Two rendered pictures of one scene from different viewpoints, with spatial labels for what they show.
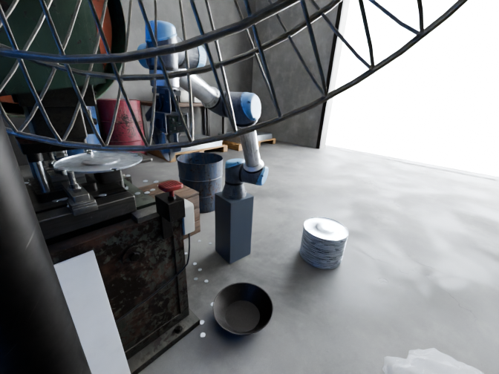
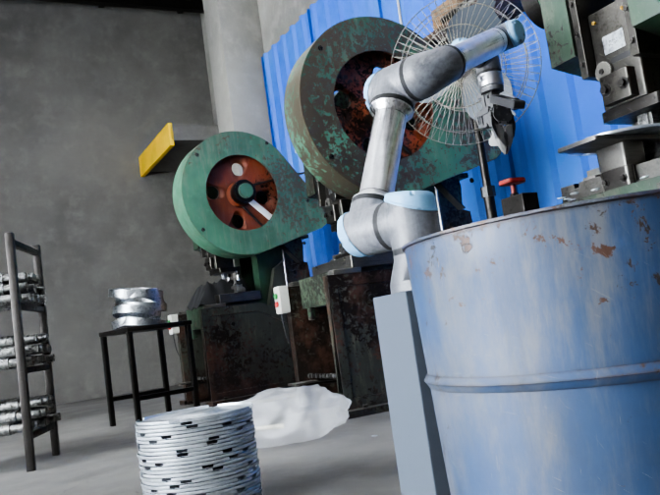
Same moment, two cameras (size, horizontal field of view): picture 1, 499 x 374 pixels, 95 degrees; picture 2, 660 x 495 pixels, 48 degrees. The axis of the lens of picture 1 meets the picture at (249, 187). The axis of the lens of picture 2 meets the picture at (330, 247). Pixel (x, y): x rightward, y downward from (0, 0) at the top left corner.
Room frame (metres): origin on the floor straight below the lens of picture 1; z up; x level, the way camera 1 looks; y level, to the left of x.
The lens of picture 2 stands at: (2.97, 0.49, 0.40)
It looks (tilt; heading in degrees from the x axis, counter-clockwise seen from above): 6 degrees up; 200
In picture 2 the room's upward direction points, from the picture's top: 8 degrees counter-clockwise
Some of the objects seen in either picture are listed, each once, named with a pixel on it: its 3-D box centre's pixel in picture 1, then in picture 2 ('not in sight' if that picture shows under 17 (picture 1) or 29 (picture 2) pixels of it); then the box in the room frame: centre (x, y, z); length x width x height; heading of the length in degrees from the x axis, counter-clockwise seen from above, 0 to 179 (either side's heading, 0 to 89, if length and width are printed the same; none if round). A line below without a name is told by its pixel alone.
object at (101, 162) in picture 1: (101, 160); (621, 139); (0.85, 0.58, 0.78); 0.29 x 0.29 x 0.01
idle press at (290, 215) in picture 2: not in sight; (270, 267); (-1.80, -1.75, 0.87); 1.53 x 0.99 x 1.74; 141
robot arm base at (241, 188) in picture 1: (234, 187); (420, 268); (1.33, 0.10, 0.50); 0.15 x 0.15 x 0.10
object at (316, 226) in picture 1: (325, 228); (194, 412); (1.34, -0.53, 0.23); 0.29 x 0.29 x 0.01
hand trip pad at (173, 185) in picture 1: (171, 194); (514, 191); (0.71, 0.26, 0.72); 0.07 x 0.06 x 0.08; 138
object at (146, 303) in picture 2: not in sight; (145, 352); (-0.70, -2.10, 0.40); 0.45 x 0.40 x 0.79; 60
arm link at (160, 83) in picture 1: (165, 80); (489, 82); (0.69, 0.25, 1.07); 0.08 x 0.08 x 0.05
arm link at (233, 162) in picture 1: (235, 170); (411, 218); (1.33, 0.09, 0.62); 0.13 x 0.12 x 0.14; 65
